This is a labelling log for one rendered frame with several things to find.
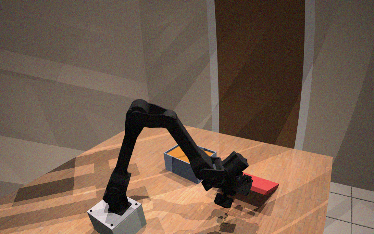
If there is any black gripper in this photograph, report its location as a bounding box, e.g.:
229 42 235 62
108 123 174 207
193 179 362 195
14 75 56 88
214 177 236 208

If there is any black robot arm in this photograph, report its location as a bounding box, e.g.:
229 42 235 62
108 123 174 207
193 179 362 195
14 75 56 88
102 99 253 216

